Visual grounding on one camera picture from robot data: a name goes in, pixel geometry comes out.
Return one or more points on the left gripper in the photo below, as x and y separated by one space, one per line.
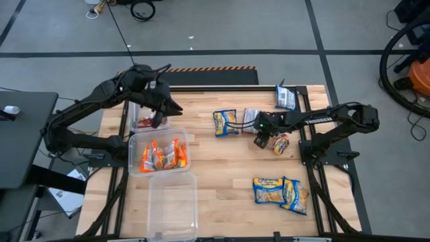
158 97

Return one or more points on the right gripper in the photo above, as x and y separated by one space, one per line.
272 122

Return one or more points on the clear plastic bin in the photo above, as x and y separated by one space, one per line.
181 138
141 112
173 208

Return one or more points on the blue Maruchan ramen pack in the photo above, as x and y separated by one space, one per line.
225 123
285 98
268 191
297 196

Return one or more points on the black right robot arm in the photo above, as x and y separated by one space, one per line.
336 118

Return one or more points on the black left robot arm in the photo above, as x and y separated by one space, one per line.
84 101

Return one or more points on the black hazard-striped floor mat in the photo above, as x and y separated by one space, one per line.
208 78

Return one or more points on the black desk leg bar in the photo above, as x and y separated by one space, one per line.
57 179

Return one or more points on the white paper sheet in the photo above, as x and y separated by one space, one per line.
67 198

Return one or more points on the black desk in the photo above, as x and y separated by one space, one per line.
23 141

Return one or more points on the small white bottle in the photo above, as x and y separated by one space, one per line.
11 110

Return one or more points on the orange shop vacuum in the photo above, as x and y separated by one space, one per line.
421 77

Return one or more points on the black equipment case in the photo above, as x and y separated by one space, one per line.
413 10

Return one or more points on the black aluminium rig frame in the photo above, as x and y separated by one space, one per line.
235 89

